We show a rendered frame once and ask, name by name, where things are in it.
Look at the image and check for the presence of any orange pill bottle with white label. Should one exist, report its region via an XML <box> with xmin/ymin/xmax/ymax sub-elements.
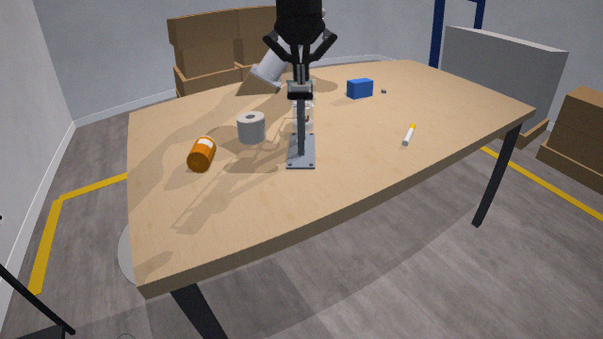
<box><xmin>187</xmin><ymin>136</ymin><xmax>217</xmax><ymax>173</ymax></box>

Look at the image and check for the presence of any clear glass vial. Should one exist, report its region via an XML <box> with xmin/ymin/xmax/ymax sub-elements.
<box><xmin>292</xmin><ymin>105</ymin><xmax>314</xmax><ymax>133</ymax></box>

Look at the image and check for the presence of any blue rectangular block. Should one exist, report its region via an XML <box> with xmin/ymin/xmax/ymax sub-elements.
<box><xmin>347</xmin><ymin>78</ymin><xmax>373</xmax><ymax>100</ymax></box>

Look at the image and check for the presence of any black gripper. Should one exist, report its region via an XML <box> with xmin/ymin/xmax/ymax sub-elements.
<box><xmin>263</xmin><ymin>0</ymin><xmax>337</xmax><ymax>85</ymax></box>

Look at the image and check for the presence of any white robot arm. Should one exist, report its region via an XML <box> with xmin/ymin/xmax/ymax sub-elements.
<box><xmin>256</xmin><ymin>8</ymin><xmax>326</xmax><ymax>82</ymax></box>

